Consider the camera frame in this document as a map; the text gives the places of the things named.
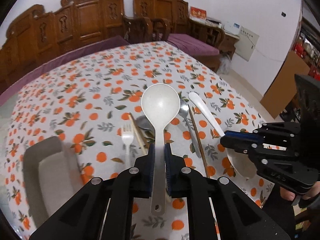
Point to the white ceramic soup spoon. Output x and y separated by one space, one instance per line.
238 158

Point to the small stainless steel spoon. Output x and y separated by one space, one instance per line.
184 112

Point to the dark brown wooden chopstick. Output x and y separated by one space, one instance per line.
199 144

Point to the person's right hand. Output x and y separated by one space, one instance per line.
292 192

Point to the large stainless steel spoon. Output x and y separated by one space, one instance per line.
146 127

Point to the grey metal utensil tray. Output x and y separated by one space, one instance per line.
51 175

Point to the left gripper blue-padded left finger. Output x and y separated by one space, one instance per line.
149 168

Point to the light bamboo chopstick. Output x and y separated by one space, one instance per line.
138 135

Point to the purple bench cushion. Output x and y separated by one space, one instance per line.
109 43

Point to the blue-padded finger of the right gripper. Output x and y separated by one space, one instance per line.
239 146
243 136

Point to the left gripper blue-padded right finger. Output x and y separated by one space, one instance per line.
170 169

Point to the carved wooden armchair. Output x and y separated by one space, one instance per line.
171 17

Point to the wooden side table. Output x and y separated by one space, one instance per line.
214 35

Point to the red gift box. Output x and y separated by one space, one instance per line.
197 13

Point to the white plastic ladle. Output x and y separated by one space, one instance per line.
160 104

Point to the stainless steel fork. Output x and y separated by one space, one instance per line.
127 137

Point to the carved wooden sofa bench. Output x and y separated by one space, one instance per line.
36 36

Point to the orange print tablecloth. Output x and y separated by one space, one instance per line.
87 101

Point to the purple armchair cushion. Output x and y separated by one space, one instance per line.
191 46

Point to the white wall electrical panel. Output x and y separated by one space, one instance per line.
246 43

